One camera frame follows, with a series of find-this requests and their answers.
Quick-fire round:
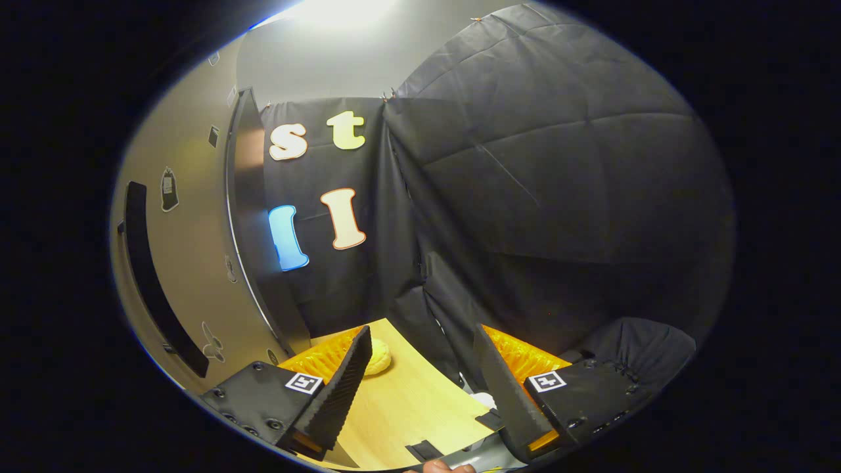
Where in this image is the yellow round bun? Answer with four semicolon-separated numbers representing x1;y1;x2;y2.
363;338;393;376

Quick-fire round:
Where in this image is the black backdrop cloth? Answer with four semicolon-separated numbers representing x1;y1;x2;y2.
260;3;735;401

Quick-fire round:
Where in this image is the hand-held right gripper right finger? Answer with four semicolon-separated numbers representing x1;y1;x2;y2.
473;323;658;464

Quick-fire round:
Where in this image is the beige cabinet door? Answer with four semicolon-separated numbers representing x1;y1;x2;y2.
110;39;290;395

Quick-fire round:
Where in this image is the black cabinet door handle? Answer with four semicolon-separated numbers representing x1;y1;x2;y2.
117;181;210;378

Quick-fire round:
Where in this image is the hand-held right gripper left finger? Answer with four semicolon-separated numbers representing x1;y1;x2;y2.
199;325;373;461

